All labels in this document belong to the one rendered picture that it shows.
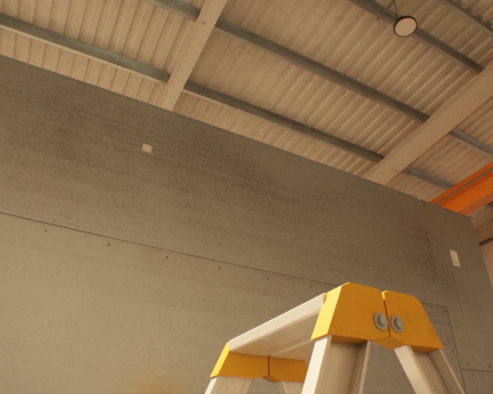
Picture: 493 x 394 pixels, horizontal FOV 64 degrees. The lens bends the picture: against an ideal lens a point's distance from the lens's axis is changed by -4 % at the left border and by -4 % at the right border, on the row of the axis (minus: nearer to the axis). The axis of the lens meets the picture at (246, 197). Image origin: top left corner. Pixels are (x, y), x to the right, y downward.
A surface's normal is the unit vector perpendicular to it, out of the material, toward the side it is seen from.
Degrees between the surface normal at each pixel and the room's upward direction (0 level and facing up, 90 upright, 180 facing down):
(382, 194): 90
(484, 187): 90
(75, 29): 176
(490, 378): 90
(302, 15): 176
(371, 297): 90
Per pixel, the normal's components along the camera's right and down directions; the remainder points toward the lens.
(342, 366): 0.48, -0.51
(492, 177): -0.89, -0.25
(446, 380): -0.81, 0.11
